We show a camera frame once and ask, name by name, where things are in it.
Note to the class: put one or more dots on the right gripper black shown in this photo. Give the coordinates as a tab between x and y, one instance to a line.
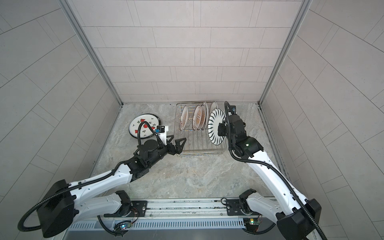
221	127

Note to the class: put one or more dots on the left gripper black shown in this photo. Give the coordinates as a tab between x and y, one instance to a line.
179	150

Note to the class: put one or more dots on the white watermelon pattern plate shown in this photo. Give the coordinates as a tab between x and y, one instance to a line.
144	126

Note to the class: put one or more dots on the black white striped plate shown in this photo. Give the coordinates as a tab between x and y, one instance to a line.
216	117

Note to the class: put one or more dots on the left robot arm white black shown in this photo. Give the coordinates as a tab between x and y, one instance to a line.
42	215

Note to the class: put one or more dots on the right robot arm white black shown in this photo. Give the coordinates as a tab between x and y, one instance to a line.
294	214

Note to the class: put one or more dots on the orange sunburst plate front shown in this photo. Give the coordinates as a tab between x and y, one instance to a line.
184	118

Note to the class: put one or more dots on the orange pattern plate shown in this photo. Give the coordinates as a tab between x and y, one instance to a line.
203	116
197	117

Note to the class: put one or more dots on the right circuit board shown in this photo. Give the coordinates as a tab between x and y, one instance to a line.
251	225

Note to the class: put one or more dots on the circuit board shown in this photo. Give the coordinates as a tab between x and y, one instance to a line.
122	228
251	225

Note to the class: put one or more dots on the left circuit board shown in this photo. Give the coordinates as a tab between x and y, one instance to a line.
122	228

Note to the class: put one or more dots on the right corner aluminium profile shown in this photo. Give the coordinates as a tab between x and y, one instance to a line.
304	7

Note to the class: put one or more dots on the corner aluminium profile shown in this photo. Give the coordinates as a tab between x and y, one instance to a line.
304	7
88	47

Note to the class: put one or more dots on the left corner aluminium profile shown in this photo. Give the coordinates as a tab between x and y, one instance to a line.
88	47

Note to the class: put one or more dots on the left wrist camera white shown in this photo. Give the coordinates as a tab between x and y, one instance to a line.
162	133

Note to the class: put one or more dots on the metal wire dish rack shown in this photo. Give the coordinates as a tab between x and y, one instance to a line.
198	142

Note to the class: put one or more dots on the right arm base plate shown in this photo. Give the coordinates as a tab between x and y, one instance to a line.
238	207

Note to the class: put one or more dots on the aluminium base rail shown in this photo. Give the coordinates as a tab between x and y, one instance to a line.
186	207

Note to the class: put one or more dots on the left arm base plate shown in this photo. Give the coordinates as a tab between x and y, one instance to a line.
135	209

